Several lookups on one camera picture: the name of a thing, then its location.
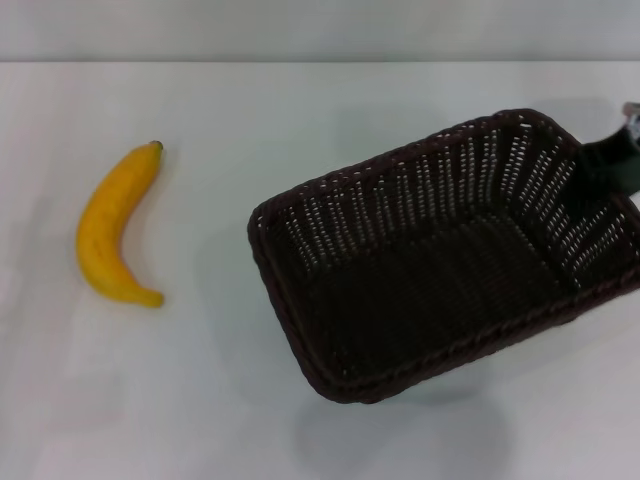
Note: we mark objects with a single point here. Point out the dark brown woven basket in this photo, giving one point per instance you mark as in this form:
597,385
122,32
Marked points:
425,300

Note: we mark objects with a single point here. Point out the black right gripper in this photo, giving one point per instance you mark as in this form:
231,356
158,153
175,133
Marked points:
617,162

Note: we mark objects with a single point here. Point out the yellow banana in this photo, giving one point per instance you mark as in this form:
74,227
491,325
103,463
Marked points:
100,225

